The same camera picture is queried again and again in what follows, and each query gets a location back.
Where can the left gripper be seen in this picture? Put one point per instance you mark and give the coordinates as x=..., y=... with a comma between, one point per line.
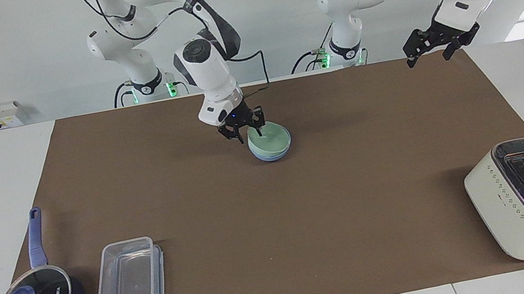
x=458, y=37

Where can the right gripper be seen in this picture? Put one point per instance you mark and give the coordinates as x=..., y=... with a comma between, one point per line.
x=236, y=113

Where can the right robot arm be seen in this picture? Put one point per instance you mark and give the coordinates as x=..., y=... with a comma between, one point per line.
x=205, y=68

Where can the green bowl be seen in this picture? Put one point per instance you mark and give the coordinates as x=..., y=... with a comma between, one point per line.
x=270, y=140

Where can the blue bowl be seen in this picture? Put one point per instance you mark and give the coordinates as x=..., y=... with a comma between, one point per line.
x=272, y=157

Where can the clear plastic container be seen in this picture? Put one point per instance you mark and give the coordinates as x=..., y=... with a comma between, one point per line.
x=129, y=289

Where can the dark blue saucepan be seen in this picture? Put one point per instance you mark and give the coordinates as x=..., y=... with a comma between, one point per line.
x=37, y=246

